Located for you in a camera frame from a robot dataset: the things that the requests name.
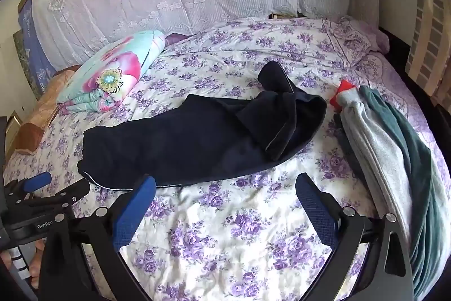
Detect teal garment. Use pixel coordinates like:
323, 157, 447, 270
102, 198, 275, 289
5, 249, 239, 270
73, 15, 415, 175
359, 85, 445, 295

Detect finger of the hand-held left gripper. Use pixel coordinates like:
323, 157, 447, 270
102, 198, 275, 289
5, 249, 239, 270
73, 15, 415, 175
3, 172, 53, 197
21, 178, 90, 214

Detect purple floral bedsheet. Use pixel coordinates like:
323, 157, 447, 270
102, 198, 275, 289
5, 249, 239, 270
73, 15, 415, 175
3, 17, 451, 301

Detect purple floral pillow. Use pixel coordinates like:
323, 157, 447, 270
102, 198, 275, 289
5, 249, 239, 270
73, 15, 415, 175
322, 17, 390, 56

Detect blue printed cloth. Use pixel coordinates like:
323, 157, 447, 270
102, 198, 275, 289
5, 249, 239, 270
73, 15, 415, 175
12, 0, 59, 100

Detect red cloth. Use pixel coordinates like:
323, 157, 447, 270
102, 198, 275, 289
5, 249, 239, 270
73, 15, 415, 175
329, 80, 355, 110

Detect navy blue pants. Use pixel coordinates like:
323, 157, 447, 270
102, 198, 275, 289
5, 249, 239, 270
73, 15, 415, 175
77, 61, 328, 192

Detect orange brown blanket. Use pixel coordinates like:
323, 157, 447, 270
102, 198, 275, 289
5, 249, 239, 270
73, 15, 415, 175
14, 65, 84, 156

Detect person's left hand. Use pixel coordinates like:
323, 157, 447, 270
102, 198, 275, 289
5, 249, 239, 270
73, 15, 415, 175
30, 245, 45, 291

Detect folded floral quilt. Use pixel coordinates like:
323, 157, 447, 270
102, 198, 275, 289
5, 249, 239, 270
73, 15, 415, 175
56, 29, 167, 113

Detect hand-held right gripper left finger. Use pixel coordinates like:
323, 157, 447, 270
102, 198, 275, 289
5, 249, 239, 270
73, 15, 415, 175
39, 175, 157, 301

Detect checked beige curtain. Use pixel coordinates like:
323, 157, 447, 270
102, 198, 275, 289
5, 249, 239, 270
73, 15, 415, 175
404, 0, 451, 106

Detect stack of clothes at right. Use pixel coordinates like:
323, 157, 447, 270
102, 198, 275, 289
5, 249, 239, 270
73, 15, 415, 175
339, 87, 425, 254

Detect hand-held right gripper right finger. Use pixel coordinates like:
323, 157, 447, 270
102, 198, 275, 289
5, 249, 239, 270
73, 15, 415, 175
295, 172, 414, 301

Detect brown belts stack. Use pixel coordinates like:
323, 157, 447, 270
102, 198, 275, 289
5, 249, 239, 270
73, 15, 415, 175
4, 111, 22, 155

